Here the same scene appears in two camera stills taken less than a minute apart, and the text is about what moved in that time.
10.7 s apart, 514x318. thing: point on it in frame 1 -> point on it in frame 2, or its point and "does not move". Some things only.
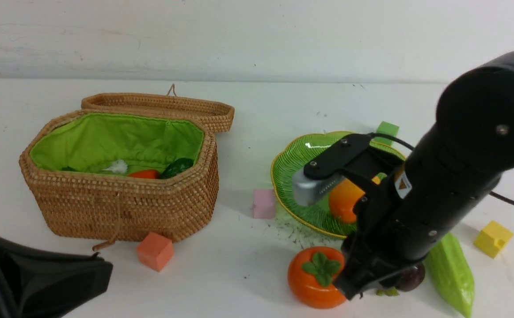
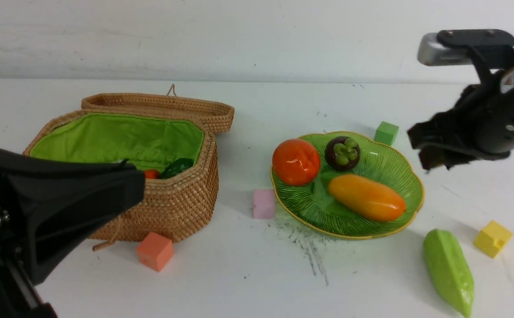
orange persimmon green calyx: (312, 273) -> (296, 161)
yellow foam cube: (493, 239) does not move
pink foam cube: (264, 202) does not move
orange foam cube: (155, 251) does not move
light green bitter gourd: (451, 269) does not move
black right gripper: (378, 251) -> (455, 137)
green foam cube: (387, 128) does not move
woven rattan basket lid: (218, 116) does not move
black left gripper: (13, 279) -> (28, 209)
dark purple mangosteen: (414, 282) -> (342, 153)
